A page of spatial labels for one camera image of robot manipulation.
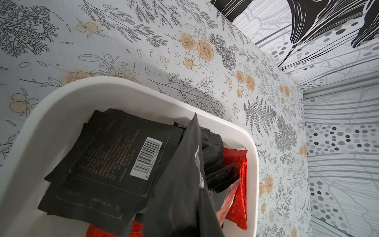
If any black tea bag sachet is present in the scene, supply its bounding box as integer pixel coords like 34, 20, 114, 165
38, 109, 183, 237

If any red foil tea bag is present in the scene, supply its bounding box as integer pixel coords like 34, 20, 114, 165
86, 221, 144, 237

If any black barcode tea bag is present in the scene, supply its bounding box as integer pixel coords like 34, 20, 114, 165
200, 128, 246, 193

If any white plastic storage box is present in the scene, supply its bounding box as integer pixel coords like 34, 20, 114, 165
1, 77, 259, 237

